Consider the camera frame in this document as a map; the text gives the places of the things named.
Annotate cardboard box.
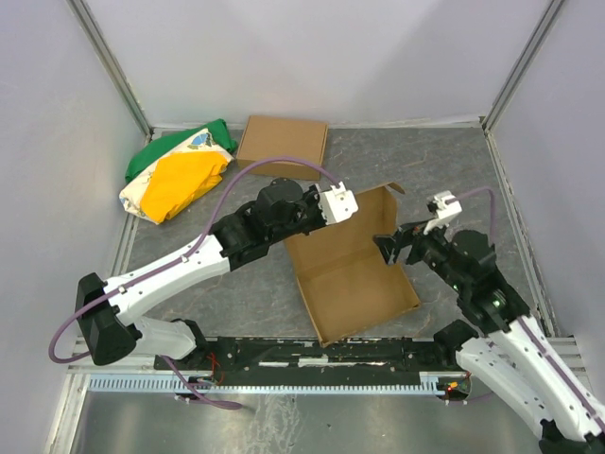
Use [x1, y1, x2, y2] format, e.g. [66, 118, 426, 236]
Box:
[285, 183, 421, 347]
[235, 115, 328, 169]

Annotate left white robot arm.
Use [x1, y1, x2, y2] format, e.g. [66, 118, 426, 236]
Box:
[77, 179, 340, 366]

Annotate closed folded cardboard box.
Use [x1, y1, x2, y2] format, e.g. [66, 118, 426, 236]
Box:
[235, 115, 328, 169]

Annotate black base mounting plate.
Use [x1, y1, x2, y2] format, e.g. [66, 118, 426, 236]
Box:
[173, 337, 462, 388]

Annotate green yellow white cloth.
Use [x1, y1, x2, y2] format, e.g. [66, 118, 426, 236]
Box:
[118, 118, 237, 225]

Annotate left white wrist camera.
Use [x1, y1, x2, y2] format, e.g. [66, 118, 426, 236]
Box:
[319, 182, 358, 225]

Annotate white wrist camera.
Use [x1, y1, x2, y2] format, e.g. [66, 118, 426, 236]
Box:
[319, 182, 358, 225]
[423, 190, 462, 236]

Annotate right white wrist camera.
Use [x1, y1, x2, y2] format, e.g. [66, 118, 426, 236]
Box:
[423, 190, 462, 236]

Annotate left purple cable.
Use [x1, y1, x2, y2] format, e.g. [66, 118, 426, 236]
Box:
[47, 156, 344, 410]

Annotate purple cable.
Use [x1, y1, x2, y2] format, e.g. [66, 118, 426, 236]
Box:
[446, 185, 605, 436]
[47, 156, 344, 410]

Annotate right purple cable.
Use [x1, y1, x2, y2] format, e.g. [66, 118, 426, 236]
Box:
[446, 185, 605, 436]

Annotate light blue slotted cable duct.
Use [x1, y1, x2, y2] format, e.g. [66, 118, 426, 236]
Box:
[88, 371, 467, 396]

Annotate right aluminium frame post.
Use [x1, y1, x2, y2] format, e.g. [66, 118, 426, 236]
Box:
[481, 0, 567, 132]

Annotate aluminium frame post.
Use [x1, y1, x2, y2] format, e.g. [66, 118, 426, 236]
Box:
[481, 0, 567, 132]
[66, 0, 153, 139]

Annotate aluminium front rail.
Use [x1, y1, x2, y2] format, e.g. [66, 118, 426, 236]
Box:
[66, 337, 588, 380]

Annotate left aluminium frame post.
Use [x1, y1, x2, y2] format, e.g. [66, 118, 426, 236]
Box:
[66, 0, 153, 139]

